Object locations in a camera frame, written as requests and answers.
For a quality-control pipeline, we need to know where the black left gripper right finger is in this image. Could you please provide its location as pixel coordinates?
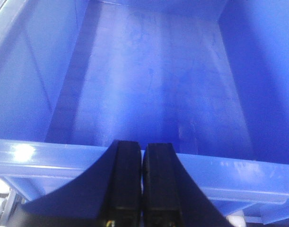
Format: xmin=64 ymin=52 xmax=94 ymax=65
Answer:
xmin=143 ymin=143 xmax=231 ymax=227

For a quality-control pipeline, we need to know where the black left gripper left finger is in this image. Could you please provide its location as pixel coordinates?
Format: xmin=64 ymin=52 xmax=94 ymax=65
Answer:
xmin=7 ymin=140 xmax=141 ymax=227

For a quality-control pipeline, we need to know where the blue bin front left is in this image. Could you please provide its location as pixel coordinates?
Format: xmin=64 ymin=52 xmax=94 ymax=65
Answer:
xmin=0 ymin=0 xmax=289 ymax=227

